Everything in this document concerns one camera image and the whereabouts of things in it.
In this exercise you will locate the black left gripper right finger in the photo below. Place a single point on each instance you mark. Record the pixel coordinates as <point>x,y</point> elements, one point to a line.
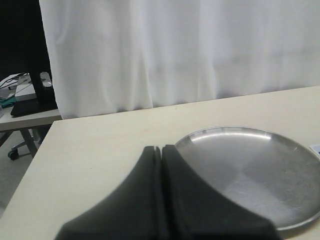
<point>196,211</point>

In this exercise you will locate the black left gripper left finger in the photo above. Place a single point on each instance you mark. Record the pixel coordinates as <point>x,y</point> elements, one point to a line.
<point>133,211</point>

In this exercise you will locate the round stainless steel plate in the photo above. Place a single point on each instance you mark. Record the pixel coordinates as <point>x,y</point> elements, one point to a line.
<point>262,171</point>

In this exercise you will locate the office chair caster base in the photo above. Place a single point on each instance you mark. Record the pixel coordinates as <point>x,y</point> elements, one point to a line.
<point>32,138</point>

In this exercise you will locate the printed paper game board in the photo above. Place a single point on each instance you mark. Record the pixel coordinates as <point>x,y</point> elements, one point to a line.
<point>315,148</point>

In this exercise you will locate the grey side desk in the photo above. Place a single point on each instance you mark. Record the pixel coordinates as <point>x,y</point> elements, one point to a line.
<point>9,124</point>

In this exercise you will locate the white backdrop curtain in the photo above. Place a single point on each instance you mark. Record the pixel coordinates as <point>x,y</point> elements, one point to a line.
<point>109,56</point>

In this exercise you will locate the white box on desk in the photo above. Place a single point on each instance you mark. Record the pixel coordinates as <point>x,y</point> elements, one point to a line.
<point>25,90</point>

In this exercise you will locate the black monitor stand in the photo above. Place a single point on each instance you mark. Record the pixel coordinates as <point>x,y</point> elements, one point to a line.
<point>35,53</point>

